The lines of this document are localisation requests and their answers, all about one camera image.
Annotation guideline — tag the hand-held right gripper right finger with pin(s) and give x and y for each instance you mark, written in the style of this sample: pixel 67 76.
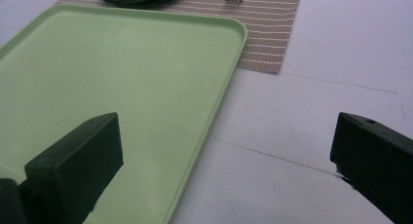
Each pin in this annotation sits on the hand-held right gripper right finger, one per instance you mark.
pixel 376 156

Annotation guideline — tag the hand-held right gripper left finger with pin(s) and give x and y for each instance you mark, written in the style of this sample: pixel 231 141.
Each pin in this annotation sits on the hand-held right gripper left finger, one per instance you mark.
pixel 76 159

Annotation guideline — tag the light green plastic tray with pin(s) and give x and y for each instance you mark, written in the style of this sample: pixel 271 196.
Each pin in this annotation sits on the light green plastic tray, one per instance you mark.
pixel 113 74

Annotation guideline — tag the brown striped woven placemat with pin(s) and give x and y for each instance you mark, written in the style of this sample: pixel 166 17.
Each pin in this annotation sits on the brown striped woven placemat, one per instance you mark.
pixel 266 29

